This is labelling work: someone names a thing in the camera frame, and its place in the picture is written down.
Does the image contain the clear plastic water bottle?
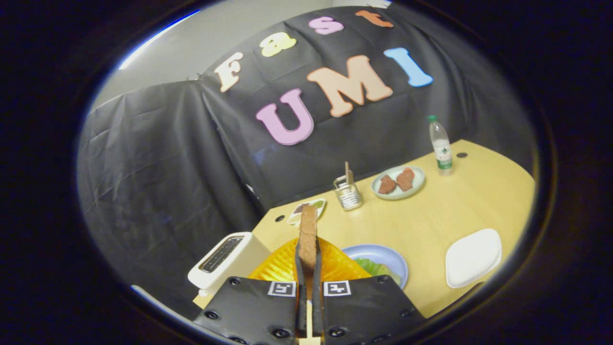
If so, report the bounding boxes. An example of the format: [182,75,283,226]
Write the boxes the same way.
[428,115,454,176]

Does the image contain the green lettuce leaf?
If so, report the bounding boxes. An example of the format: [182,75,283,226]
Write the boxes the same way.
[355,258,402,286]

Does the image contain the toasted bread slice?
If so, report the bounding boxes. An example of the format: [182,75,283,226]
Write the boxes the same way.
[298,205,319,300]

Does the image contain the white divided sauce dish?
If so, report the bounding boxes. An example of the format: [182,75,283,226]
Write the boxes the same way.
[287,198,327,227]

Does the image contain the white toaster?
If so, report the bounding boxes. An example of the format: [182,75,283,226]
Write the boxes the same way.
[187,232,271,298]

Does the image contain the light blue round plate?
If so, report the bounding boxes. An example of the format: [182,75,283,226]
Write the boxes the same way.
[342,244,409,289]

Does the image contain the wire mesh utensil holder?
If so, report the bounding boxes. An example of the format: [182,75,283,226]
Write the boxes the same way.
[333,175,363,211]

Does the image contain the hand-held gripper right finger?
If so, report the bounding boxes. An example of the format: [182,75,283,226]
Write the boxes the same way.
[312,236,427,345]

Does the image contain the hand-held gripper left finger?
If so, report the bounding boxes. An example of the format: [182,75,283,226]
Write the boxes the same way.
[193,237,308,345]

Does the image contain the pale green round plate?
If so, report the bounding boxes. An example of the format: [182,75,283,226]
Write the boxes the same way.
[371,165,426,200]

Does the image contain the white rounded square plate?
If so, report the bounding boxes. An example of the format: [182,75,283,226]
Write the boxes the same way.
[445,229,502,289]

